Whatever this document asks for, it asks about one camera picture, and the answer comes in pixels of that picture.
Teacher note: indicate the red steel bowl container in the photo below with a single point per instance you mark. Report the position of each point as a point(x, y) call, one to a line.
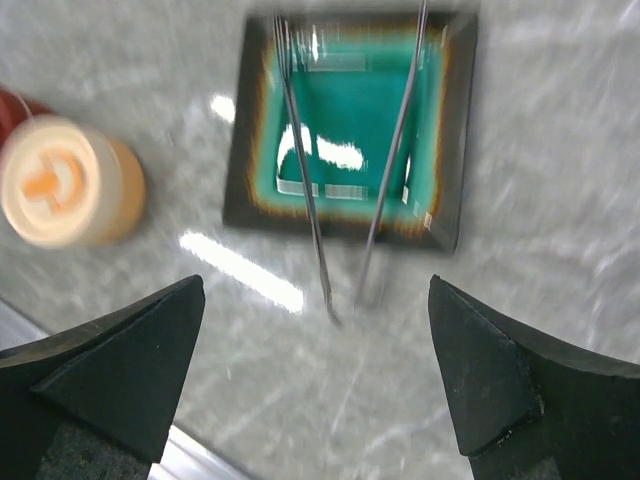
point(15, 109)

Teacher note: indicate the cream white bowl container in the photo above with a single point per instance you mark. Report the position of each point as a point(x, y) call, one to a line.
point(129, 204)

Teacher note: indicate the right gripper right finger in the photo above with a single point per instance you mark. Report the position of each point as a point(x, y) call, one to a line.
point(527, 405)

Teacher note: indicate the black teal square tray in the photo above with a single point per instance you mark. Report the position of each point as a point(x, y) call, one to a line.
point(426, 212)

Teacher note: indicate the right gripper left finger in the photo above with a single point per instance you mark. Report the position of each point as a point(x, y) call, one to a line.
point(97, 401)

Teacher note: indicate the cream round lid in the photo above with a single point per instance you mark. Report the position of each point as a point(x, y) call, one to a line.
point(61, 183)

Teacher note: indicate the metal tongs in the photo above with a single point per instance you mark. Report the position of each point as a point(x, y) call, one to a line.
point(344, 140)

